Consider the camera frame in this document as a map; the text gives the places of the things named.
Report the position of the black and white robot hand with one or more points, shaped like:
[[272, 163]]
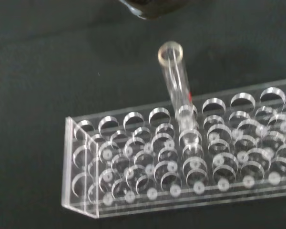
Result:
[[150, 8]]

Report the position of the clear acrylic test tube rack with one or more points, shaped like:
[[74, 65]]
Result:
[[193, 155]]

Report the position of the black bench cloth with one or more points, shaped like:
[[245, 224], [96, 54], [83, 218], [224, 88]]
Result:
[[50, 59]]

